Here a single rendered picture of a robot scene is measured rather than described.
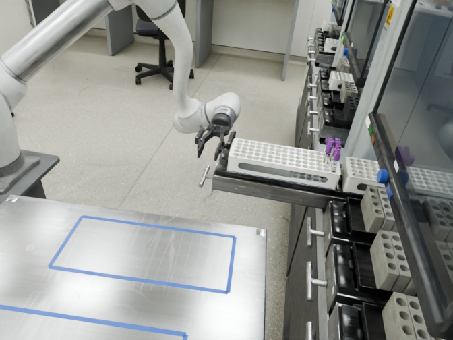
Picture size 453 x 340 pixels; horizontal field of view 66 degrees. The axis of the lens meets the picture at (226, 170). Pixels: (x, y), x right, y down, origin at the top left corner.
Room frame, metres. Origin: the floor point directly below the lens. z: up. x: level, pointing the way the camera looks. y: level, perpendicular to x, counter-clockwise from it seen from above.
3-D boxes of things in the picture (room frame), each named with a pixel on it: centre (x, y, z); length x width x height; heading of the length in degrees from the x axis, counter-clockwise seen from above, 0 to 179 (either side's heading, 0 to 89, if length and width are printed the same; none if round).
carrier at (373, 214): (0.63, -0.35, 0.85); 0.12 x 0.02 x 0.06; 173
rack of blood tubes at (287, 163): (0.81, -0.15, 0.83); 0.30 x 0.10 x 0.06; 82
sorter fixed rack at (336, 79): (1.47, -0.56, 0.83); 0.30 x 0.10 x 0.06; 82
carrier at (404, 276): (0.48, -0.35, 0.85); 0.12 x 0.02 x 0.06; 172
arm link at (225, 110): (1.21, 0.03, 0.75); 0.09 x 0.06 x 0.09; 82
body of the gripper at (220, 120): (1.14, 0.04, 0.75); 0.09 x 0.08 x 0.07; 172
